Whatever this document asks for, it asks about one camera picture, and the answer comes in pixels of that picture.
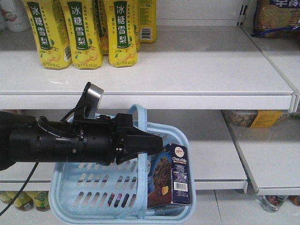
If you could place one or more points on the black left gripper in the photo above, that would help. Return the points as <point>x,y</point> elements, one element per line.
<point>105,140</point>

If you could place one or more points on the blue chocolate cookie box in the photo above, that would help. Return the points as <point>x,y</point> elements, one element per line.
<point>169,177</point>

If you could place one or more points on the light blue plastic basket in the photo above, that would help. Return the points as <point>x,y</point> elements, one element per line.
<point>93,194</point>

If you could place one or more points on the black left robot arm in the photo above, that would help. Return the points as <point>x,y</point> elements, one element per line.
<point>25,138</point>

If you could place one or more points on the white upper store shelf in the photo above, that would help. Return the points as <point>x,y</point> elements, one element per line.
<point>216,67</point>

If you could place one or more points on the yellow pear drink bottle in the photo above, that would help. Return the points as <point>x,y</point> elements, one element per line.
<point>50,33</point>
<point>81,21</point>
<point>148,21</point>
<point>121,33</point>

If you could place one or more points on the clear cookie tub yellow label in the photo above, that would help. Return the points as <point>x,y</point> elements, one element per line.
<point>256,118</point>

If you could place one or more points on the white right store shelf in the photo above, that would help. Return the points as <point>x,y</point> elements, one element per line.
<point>284,55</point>

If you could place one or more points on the white bottle pink label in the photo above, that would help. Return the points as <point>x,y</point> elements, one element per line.
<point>15,15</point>

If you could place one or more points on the blue cracker package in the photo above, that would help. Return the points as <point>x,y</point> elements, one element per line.
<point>277,19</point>

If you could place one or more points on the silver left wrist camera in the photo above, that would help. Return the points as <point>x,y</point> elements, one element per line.
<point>89,101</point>

